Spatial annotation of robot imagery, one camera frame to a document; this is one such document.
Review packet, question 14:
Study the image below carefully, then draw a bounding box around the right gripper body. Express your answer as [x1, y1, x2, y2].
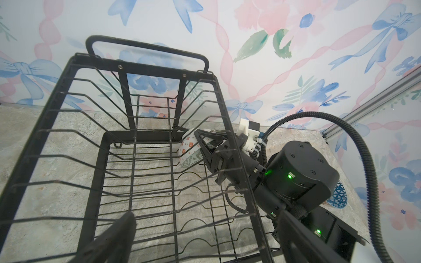
[194, 129, 265, 185]

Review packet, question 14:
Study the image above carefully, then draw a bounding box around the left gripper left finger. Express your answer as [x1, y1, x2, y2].
[70, 211, 137, 263]

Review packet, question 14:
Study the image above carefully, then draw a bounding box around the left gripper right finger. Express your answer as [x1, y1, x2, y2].
[277, 211, 345, 263]

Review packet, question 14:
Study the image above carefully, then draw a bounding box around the blue triangle pattern bowl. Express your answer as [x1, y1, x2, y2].
[326, 181, 348, 209]

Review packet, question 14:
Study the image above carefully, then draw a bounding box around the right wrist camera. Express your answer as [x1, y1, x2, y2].
[236, 118, 260, 154]

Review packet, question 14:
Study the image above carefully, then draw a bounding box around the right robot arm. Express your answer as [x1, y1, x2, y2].
[194, 129, 376, 263]

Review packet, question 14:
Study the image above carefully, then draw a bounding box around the black wire dish rack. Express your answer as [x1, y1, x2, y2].
[1, 36, 274, 263]

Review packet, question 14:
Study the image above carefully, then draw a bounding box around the right aluminium corner post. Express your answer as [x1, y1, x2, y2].
[338, 66, 421, 124]

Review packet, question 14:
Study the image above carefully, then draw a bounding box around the green geometric pattern bowl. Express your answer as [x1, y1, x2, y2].
[178, 129, 203, 169]

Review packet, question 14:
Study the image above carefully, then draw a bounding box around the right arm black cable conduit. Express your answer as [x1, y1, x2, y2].
[259, 111, 395, 263]

